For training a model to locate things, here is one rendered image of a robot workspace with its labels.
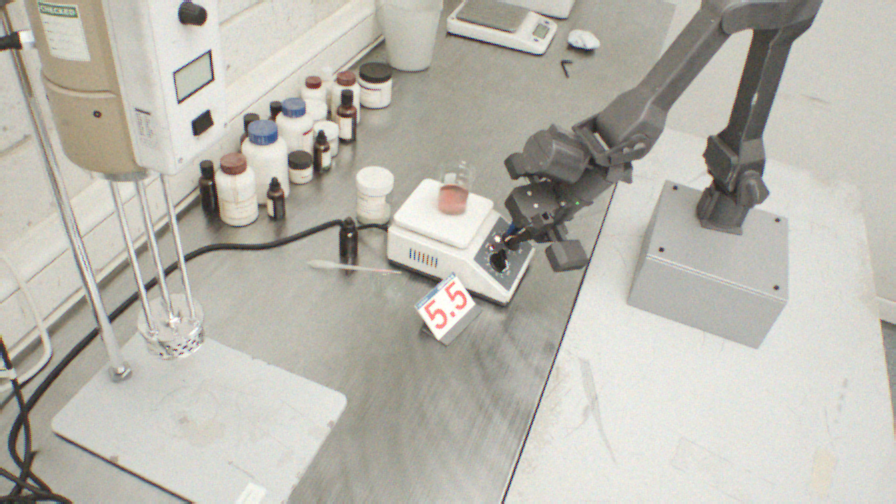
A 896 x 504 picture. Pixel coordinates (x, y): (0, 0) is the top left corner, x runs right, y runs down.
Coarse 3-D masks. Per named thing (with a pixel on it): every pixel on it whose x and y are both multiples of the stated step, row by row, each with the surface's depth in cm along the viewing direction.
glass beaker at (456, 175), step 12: (456, 156) 99; (444, 168) 99; (456, 168) 100; (468, 168) 99; (444, 180) 96; (456, 180) 101; (468, 180) 100; (444, 192) 97; (456, 192) 97; (468, 192) 98; (444, 204) 99; (456, 204) 98; (468, 204) 100; (456, 216) 100
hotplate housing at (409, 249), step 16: (400, 240) 100; (416, 240) 99; (432, 240) 99; (480, 240) 100; (400, 256) 102; (416, 256) 100; (432, 256) 99; (448, 256) 98; (464, 256) 97; (528, 256) 105; (416, 272) 103; (432, 272) 101; (448, 272) 100; (464, 272) 98; (480, 272) 97; (480, 288) 99; (496, 288) 98; (512, 288) 100
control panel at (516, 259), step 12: (492, 228) 103; (504, 228) 104; (492, 240) 102; (480, 252) 99; (492, 252) 100; (516, 252) 103; (528, 252) 105; (480, 264) 98; (516, 264) 102; (492, 276) 98; (504, 276) 99; (516, 276) 101
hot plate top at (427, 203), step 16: (416, 192) 104; (432, 192) 104; (400, 208) 100; (416, 208) 101; (432, 208) 101; (480, 208) 103; (400, 224) 99; (416, 224) 98; (432, 224) 99; (448, 224) 99; (464, 224) 99; (480, 224) 100; (448, 240) 97; (464, 240) 97
